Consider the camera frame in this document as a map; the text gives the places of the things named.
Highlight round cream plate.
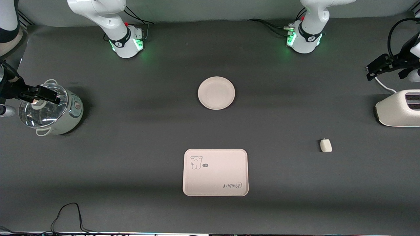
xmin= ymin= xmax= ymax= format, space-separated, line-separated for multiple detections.
xmin=198 ymin=76 xmax=236 ymax=110

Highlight cream rectangular tray rabbit print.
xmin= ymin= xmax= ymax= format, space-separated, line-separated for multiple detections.
xmin=182 ymin=149 xmax=249 ymax=197

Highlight glass cooker lid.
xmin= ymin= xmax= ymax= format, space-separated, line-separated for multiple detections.
xmin=19 ymin=83 xmax=69 ymax=128

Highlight pale green electric cooker pot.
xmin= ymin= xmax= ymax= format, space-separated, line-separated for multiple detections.
xmin=19 ymin=79 xmax=84 ymax=136

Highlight cream white toaster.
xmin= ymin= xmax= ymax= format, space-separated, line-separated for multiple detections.
xmin=375 ymin=89 xmax=420 ymax=127

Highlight beige round object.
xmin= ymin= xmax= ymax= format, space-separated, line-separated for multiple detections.
xmin=0 ymin=28 xmax=24 ymax=59

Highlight black right arm wrist cable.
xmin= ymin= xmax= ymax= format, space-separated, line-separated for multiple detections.
xmin=0 ymin=60 xmax=22 ymax=81

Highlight black arm wrist cable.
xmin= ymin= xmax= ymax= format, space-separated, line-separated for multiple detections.
xmin=387 ymin=17 xmax=420 ymax=61
xmin=0 ymin=60 xmax=22 ymax=81

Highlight white toaster cable with plug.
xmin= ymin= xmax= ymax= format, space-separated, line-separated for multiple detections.
xmin=374 ymin=76 xmax=398 ymax=93

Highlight black left arm wrist cable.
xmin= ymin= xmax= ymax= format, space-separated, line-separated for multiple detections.
xmin=387 ymin=17 xmax=420 ymax=61

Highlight grey aluminium frame rail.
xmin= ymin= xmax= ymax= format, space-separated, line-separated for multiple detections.
xmin=18 ymin=9 xmax=33 ymax=27

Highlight black right arm base cables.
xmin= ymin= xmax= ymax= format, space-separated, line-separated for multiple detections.
xmin=123 ymin=6 xmax=155 ymax=42

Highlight black arm base cables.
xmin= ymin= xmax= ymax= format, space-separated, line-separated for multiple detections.
xmin=247 ymin=8 xmax=307 ymax=37
xmin=123 ymin=6 xmax=155 ymax=42

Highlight black left arm base cables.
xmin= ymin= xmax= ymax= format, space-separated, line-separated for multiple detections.
xmin=247 ymin=8 xmax=307 ymax=37

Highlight black cable on table edge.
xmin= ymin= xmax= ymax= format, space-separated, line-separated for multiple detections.
xmin=0 ymin=202 xmax=119 ymax=236

